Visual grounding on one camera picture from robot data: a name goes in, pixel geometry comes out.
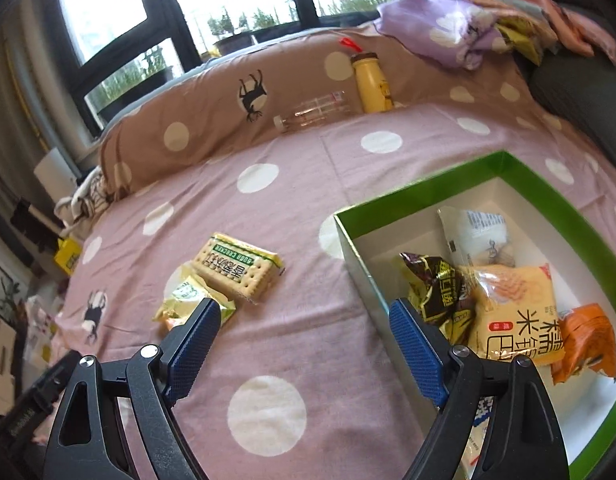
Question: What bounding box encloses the black framed window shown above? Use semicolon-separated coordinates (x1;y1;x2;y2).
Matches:
38;0;424;136

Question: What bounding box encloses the green yellow patterned cloth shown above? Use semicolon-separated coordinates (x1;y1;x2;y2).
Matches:
495;15;559;66

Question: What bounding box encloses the purple printed cloth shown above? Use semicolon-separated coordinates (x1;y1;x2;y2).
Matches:
375;0;504;71

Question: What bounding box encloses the green yellow snack packet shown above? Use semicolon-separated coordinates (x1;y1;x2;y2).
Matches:
152;262;238;336

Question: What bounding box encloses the yellow rice cracker packet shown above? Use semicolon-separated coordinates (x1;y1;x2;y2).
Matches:
468;264;566;366

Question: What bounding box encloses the grey curtain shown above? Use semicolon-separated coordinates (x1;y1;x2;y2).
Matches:
3;10;109;171

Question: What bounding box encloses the striped white cloth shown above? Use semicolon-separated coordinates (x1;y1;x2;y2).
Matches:
55;167;116;236

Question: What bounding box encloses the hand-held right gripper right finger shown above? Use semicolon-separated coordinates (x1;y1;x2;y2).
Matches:
389;298;571;480

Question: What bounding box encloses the yellow box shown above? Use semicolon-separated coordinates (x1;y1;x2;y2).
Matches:
53;237;84;276

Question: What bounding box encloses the pink polka dot bedsheet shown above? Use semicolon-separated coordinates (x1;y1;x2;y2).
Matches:
53;100;616;480

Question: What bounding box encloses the small black planter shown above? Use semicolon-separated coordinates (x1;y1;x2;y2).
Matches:
213;34;259;56

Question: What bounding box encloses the white grey snack packet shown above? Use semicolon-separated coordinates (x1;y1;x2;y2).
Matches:
436;207;516;268

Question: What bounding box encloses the orange snack packet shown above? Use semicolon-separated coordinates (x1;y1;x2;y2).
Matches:
550;302;616;386

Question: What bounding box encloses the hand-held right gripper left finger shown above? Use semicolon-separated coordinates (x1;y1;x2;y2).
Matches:
45;297;223;480

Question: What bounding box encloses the clear plastic bottle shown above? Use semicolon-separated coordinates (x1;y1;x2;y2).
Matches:
273;91;348;135

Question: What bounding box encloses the brown polka dot cushion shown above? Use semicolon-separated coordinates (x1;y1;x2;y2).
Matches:
98;17;564;201

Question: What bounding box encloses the green cardboard box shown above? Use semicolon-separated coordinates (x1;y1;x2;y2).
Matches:
333;150;616;480

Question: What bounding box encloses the large white blue-print packet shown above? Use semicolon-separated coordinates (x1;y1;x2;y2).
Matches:
465;395;495;480

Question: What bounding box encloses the gold brown snack packet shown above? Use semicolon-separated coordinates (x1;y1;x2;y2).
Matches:
399;252;476;346

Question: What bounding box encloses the white paper roll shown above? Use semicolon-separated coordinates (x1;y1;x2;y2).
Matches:
34;147;79;196

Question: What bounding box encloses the green white soda cracker packet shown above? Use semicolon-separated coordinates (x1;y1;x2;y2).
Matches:
192;231;285;304

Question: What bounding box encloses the grey sofa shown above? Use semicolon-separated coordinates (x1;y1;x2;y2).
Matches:
518;0;616;171

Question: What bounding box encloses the yellow drink bottle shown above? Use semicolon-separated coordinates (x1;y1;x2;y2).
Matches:
340;37;395;113

